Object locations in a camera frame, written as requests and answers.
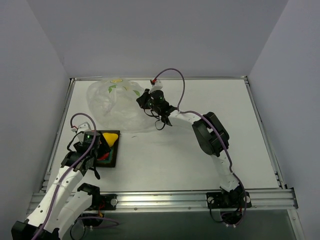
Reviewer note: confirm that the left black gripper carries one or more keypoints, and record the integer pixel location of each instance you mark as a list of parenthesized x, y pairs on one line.
[(104, 149)]

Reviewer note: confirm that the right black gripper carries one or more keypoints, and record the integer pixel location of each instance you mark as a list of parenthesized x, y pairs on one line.
[(144, 100)]

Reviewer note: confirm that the red fake apple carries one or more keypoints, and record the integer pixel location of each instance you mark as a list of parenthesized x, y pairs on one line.
[(104, 157)]

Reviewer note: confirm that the yellow fake pear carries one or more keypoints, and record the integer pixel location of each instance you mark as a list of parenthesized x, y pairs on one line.
[(110, 138)]

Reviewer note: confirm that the translucent white plastic bag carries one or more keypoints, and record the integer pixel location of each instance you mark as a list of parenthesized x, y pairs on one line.
[(113, 104)]

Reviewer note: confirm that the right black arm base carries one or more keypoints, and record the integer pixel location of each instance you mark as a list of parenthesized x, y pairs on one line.
[(227, 202)]

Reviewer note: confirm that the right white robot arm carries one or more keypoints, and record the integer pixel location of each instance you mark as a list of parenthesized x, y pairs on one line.
[(212, 137)]

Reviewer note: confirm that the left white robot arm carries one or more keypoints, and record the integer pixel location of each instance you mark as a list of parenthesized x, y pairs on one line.
[(67, 197)]

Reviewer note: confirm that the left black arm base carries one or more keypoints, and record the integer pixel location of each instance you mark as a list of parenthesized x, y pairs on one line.
[(99, 220)]

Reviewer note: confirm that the square teal ceramic plate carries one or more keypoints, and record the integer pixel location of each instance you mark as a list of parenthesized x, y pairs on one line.
[(110, 152)]

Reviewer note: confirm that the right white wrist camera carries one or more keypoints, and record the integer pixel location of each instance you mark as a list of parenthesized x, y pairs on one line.
[(156, 85)]

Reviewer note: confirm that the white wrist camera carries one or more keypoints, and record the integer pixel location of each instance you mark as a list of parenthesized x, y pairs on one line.
[(82, 128), (156, 85)]

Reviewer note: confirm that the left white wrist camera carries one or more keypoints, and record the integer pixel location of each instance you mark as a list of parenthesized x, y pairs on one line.
[(82, 128)]

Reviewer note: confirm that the aluminium front rail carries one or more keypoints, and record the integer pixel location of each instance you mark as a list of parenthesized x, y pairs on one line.
[(198, 201)]

